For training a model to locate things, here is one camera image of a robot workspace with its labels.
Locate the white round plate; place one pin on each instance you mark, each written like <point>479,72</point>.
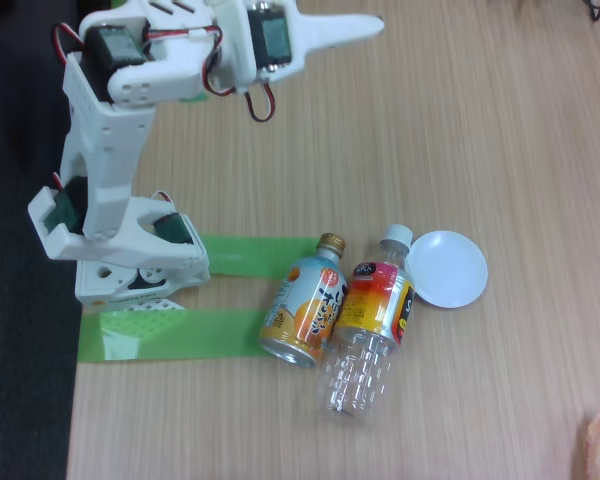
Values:
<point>450,270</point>

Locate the short green tape strip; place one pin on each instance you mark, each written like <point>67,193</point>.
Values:
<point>250,255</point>

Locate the clear plastic bottle red label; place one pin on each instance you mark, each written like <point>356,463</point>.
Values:
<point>375,300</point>

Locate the long green tape strip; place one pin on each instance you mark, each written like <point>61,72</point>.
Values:
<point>205,335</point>

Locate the orange juice bottle can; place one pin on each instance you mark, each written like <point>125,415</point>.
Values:
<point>305,305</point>

